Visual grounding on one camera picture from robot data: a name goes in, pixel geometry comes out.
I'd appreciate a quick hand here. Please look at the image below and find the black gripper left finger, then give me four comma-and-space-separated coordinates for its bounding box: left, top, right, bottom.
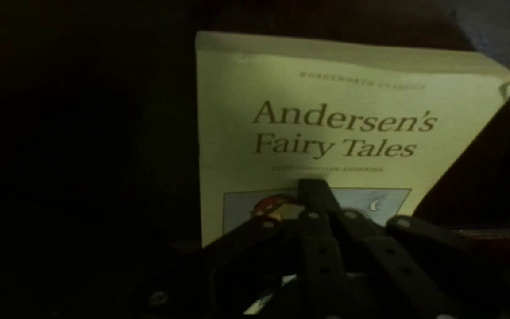
136, 177, 322, 319

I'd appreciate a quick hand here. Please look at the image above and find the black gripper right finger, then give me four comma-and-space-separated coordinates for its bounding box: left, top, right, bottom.
318, 177, 510, 319

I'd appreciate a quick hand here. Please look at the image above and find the white fairy tales book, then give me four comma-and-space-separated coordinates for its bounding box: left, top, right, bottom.
193, 30, 510, 246

